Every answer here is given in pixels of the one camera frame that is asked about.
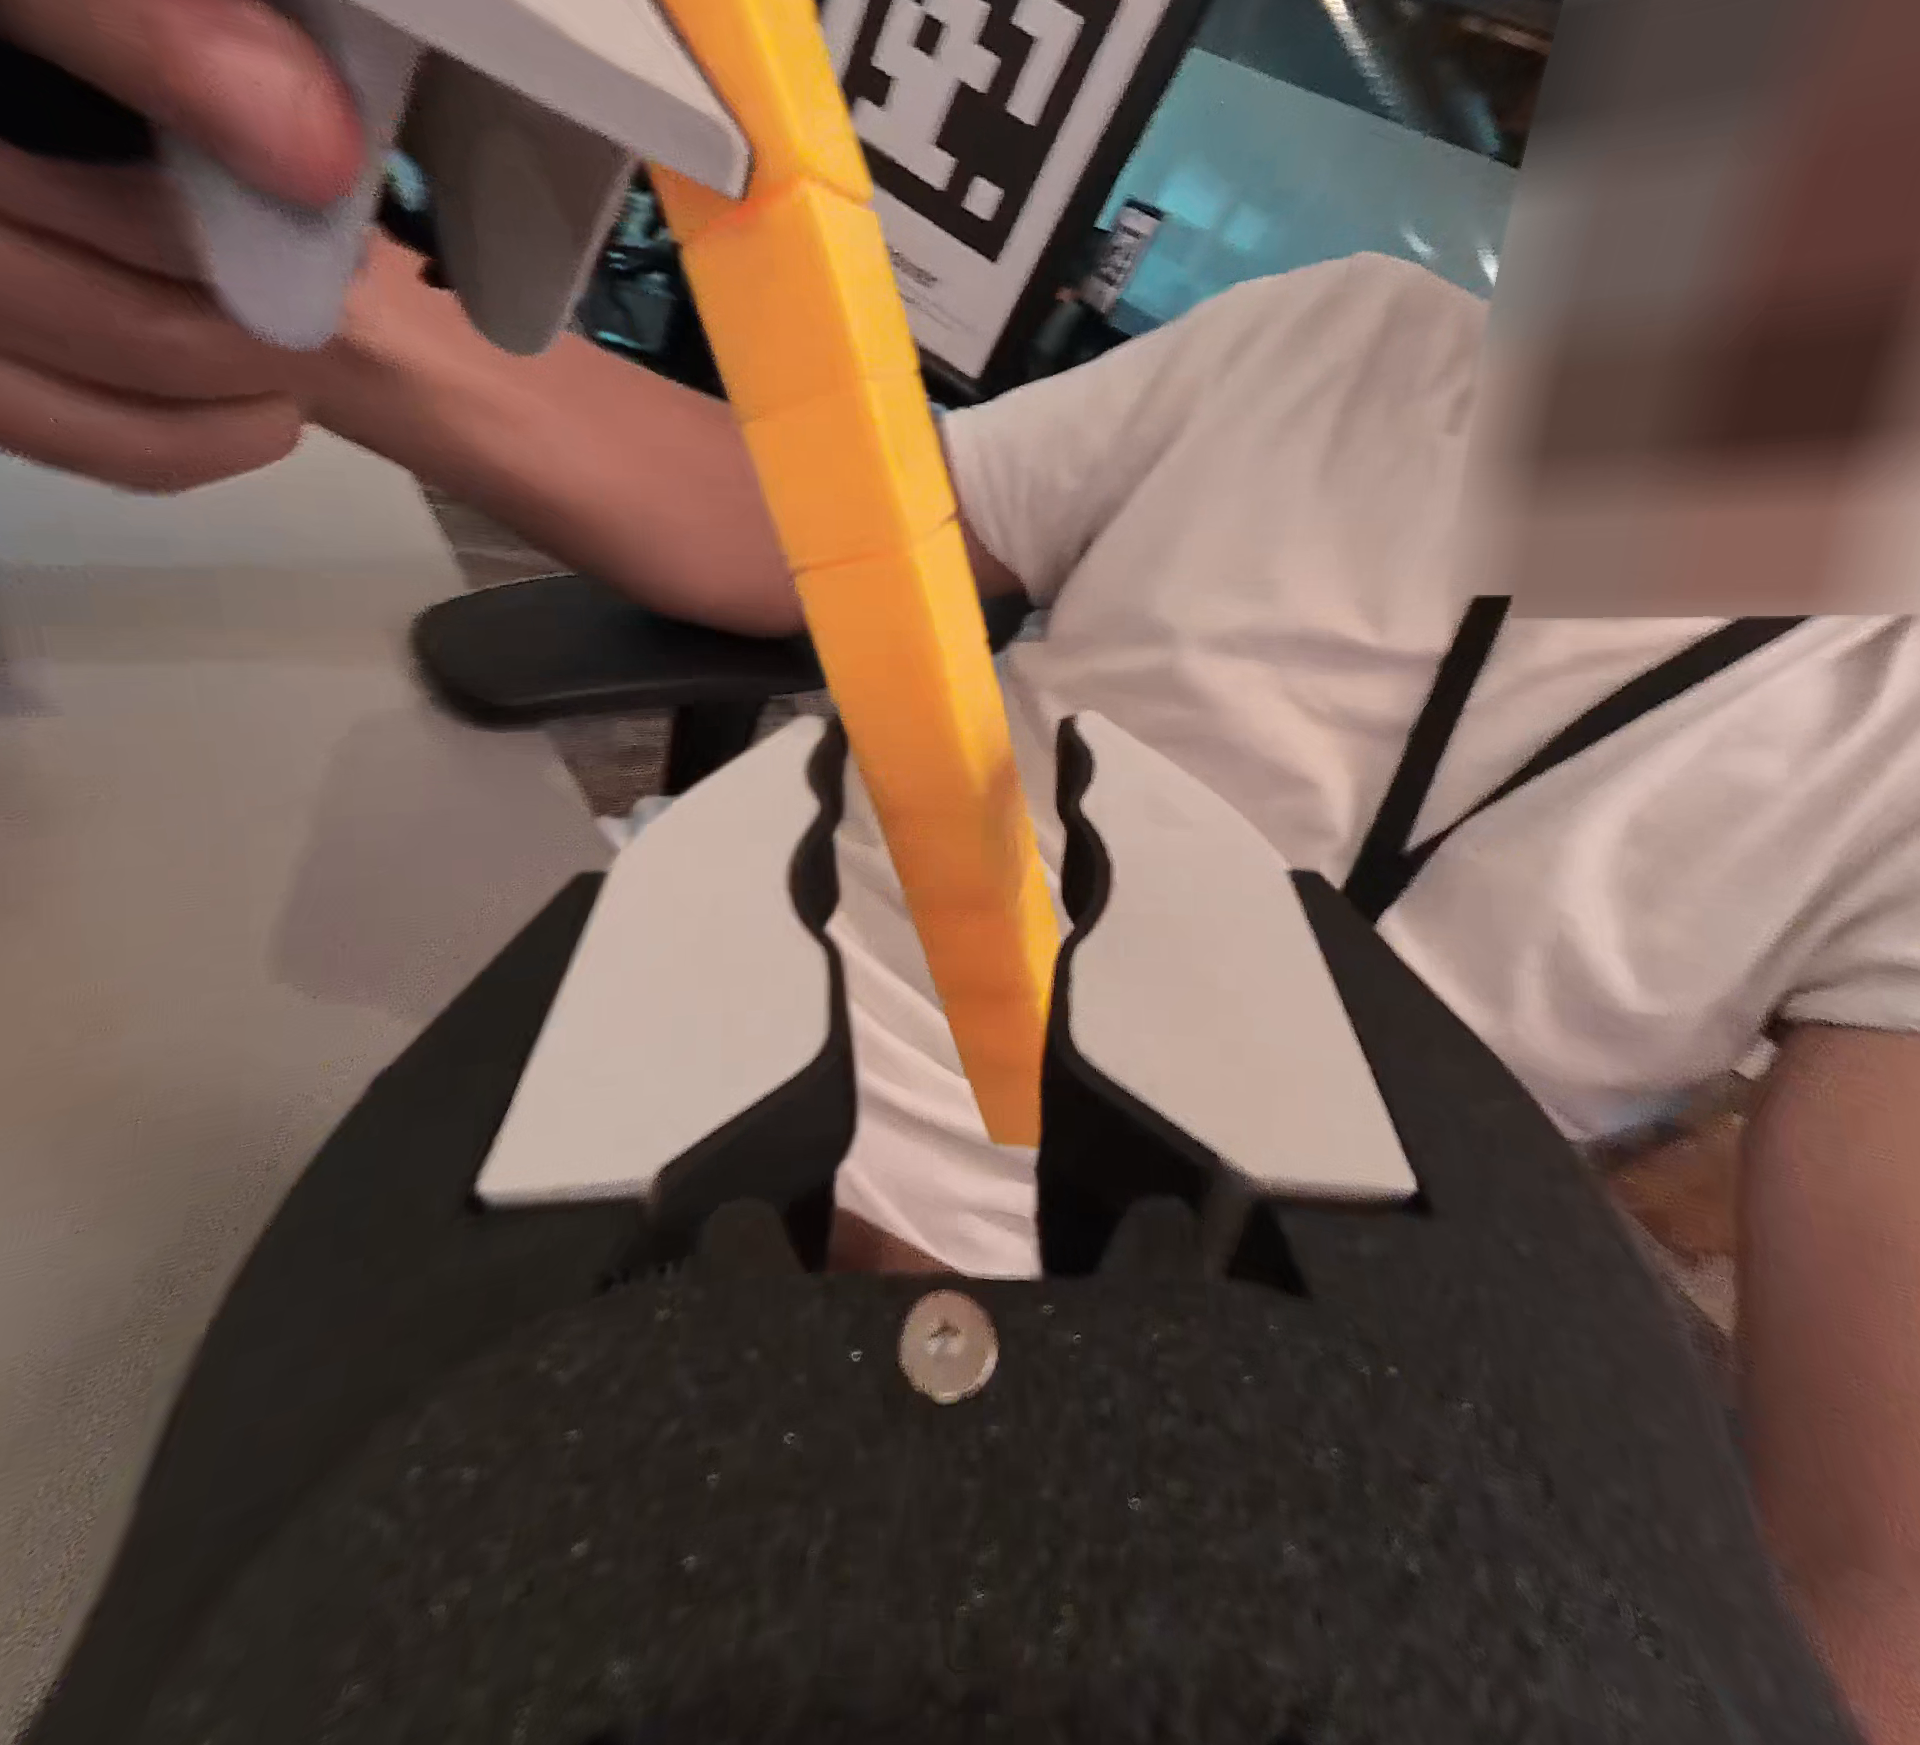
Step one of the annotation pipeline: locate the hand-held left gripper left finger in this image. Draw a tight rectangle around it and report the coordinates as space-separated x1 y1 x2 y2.
476 714 861 1210

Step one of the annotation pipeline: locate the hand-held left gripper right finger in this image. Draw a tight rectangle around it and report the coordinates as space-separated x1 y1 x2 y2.
1050 709 1427 1292

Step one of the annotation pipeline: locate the long orange bar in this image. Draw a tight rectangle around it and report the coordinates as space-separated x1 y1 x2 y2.
517 0 1061 1155

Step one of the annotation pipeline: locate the person's left forearm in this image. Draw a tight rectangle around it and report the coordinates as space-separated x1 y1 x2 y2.
1732 1017 1920 1745

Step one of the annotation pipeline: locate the person's right forearm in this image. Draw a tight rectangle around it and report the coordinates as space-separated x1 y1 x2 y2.
299 238 1039 639

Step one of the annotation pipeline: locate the person's right hand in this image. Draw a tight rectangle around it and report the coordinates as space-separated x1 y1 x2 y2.
0 0 385 497

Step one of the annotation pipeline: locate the black framed marker sign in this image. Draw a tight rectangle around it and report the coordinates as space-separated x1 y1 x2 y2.
798 0 1272 407

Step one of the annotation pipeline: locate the black lanyard strap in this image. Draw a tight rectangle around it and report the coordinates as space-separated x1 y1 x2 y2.
1340 593 1812 924

